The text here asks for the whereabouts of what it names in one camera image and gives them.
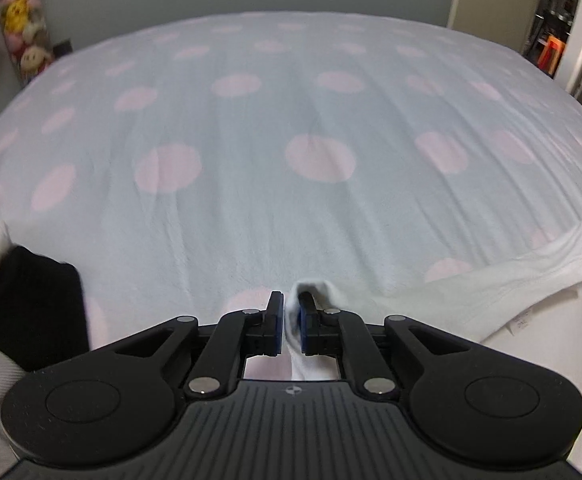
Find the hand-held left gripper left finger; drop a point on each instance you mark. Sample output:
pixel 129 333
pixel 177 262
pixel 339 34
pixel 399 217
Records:
pixel 273 325

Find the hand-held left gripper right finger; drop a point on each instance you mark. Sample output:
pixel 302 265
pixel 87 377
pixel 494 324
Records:
pixel 303 332

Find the white t-shirt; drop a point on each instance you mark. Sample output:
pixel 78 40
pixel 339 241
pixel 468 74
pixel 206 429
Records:
pixel 471 305

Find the orange stool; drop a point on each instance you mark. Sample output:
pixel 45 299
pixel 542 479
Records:
pixel 552 52

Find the polka dot bed sheet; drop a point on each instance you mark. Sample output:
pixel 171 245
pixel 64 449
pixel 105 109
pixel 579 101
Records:
pixel 271 110

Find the black garment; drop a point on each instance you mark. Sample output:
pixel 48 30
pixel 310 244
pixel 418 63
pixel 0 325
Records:
pixel 36 310

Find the stuffed toys in bag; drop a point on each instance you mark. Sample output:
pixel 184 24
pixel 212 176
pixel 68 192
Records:
pixel 18 10

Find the black wall socket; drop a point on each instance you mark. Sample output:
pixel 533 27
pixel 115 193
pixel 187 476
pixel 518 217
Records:
pixel 63 49

